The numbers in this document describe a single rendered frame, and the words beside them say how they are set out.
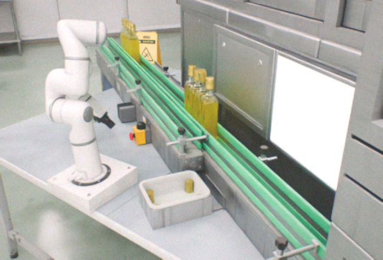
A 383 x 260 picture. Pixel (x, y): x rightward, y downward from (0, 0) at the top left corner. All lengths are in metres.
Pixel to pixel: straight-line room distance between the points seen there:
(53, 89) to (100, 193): 0.41
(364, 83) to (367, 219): 0.19
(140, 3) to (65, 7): 1.33
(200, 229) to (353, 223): 0.82
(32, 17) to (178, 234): 6.24
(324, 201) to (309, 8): 0.60
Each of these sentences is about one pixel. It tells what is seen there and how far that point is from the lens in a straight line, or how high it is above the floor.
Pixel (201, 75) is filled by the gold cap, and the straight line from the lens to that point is 1.56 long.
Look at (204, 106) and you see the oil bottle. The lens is 1.54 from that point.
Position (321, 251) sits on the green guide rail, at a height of 0.95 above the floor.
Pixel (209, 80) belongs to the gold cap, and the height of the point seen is 1.15.
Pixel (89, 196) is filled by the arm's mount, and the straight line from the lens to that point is 1.49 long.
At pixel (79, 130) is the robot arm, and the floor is 1.03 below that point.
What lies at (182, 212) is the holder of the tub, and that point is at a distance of 1.39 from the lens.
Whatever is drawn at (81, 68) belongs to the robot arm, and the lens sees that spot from 1.43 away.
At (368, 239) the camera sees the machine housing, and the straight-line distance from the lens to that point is 0.63.
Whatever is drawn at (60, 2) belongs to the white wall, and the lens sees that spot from 7.29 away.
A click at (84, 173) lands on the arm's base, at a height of 0.85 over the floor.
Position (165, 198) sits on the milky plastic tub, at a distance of 1.50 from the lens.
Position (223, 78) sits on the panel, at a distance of 1.71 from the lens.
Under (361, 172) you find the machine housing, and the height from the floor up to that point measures 1.35.
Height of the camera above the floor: 1.65
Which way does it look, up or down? 24 degrees down
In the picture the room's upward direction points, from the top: straight up
